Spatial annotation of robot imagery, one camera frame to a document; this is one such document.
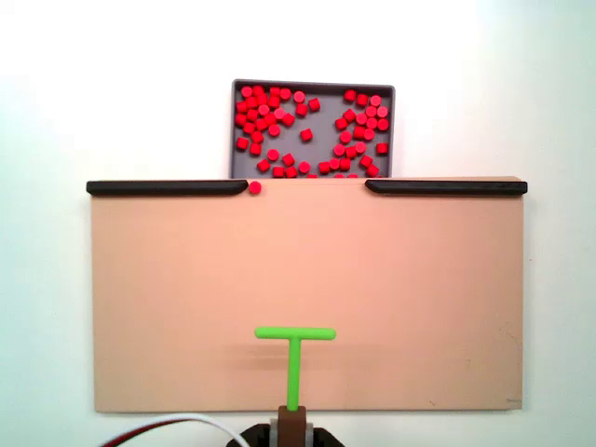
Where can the beige rectangular work board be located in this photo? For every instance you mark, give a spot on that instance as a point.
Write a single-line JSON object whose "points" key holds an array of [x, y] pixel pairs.
{"points": [[186, 279]]}

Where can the grey rectangular container tray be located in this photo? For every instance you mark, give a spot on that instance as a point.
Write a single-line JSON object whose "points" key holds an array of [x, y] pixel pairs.
{"points": [[321, 139]]}

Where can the black edge rail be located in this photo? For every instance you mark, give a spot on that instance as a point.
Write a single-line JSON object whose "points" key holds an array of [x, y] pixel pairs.
{"points": [[163, 187], [447, 187]]}

